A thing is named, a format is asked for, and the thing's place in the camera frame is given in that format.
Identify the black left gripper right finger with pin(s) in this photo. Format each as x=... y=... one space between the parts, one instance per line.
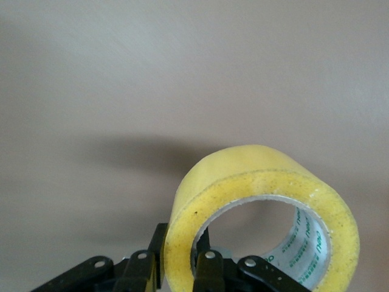
x=215 y=273

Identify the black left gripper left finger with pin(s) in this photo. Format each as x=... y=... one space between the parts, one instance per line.
x=136 y=273

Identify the yellowish clear tape roll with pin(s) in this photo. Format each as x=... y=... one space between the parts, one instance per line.
x=243 y=179

